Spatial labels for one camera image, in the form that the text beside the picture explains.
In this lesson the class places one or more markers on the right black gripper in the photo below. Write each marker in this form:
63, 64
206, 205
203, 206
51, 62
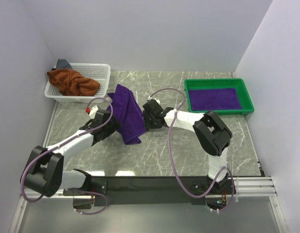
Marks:
147, 124

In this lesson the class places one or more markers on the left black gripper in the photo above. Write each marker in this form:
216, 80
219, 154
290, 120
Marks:
114, 125

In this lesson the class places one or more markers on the purple towel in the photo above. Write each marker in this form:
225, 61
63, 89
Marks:
128, 114
214, 99

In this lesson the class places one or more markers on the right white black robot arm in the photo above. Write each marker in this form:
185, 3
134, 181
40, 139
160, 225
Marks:
212, 133

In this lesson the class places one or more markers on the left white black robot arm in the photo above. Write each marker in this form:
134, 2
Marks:
44, 171

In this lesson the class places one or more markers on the white plastic basket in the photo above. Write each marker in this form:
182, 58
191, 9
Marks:
97, 72

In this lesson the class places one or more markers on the orange brown towel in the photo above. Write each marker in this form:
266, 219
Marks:
71, 83

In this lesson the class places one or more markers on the black base beam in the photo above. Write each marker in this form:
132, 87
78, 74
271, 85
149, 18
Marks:
99, 191

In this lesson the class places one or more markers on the folded purple towel in tray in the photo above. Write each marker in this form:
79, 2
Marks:
214, 99

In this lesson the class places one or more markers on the green plastic tray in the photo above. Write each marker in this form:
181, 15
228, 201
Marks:
238, 84

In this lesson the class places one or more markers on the grey towel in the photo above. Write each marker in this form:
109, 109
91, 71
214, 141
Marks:
62, 64

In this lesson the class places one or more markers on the aluminium frame rail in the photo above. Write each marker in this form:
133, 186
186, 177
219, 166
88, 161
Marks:
255, 209

